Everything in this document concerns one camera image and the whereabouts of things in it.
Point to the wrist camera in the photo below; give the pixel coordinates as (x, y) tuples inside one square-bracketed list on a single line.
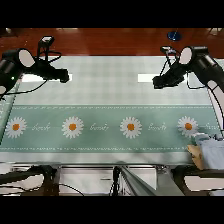
[(168, 51), (45, 45)]

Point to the light blue shirt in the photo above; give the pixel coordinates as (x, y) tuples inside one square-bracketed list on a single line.
[(211, 151)]

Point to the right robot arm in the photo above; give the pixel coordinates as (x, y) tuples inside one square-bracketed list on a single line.
[(203, 65)]

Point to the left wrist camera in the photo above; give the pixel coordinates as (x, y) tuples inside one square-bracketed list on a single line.
[(45, 45)]

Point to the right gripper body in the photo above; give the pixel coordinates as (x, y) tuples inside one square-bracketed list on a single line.
[(168, 79)]

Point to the blue round object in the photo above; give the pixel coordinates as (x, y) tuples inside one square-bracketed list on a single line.
[(174, 35)]

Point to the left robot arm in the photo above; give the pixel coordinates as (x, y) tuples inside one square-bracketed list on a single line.
[(16, 65)]

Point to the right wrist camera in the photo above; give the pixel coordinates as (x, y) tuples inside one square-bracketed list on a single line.
[(168, 51)]

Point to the tan garment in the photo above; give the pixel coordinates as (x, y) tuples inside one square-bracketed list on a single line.
[(196, 156)]

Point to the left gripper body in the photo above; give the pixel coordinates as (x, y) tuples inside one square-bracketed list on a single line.
[(56, 75)]

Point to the silver frame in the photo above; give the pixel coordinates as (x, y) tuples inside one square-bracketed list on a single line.
[(140, 186)]

